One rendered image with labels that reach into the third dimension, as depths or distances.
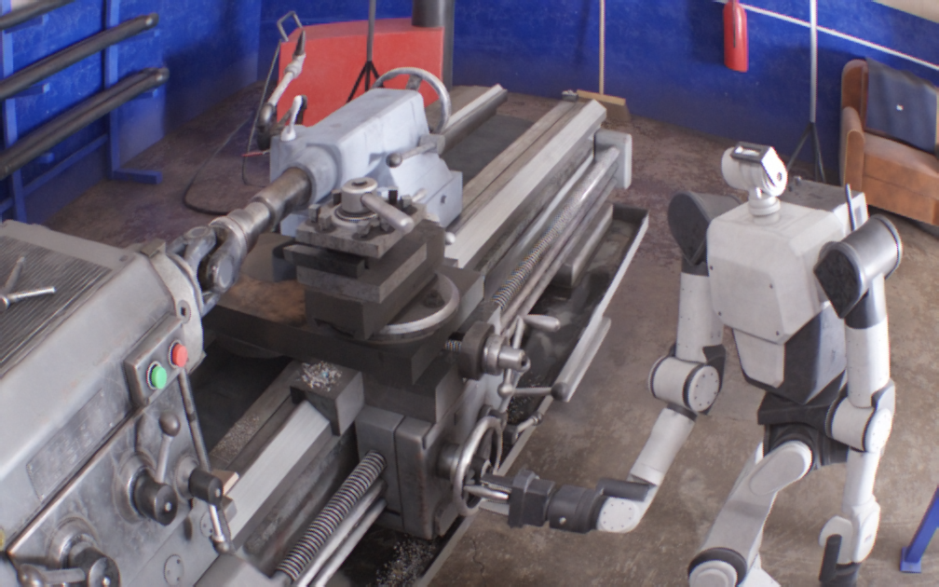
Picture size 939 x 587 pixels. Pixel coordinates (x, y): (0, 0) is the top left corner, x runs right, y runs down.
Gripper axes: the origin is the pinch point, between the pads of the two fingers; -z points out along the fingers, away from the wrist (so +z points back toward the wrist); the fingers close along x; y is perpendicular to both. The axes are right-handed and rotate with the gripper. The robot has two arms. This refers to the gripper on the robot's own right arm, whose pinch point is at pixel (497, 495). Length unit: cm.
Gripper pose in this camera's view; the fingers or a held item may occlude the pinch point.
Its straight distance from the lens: 169.9
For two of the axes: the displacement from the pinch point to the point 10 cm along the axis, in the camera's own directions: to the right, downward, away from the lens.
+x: 0.7, -9.3, -3.6
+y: -3.5, 3.2, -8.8
